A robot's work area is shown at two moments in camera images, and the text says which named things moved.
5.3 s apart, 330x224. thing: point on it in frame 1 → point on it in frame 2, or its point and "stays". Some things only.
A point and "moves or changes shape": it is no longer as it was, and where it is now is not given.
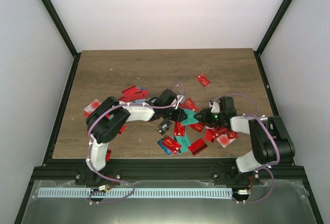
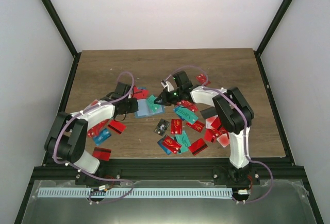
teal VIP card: [190, 118] moves or changes shape
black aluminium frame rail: [268, 170] stays
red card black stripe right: [198, 147] stays
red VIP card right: [198, 126] stays
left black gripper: [179, 117] → [134, 106]
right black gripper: [204, 117] → [165, 100]
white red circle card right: [224, 140] stays
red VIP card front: [171, 144] stays
